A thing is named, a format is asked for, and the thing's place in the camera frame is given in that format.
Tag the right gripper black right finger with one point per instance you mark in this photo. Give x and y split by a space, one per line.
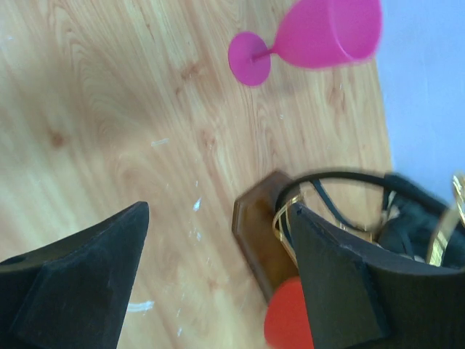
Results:
359 295

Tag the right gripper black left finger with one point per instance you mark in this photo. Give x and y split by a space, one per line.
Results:
74 293

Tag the gold wire wine glass rack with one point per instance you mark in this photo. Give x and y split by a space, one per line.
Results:
406 219

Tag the magenta wine glass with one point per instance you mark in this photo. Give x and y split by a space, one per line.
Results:
313 34

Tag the red wine glass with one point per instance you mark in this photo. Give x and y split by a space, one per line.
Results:
286 324

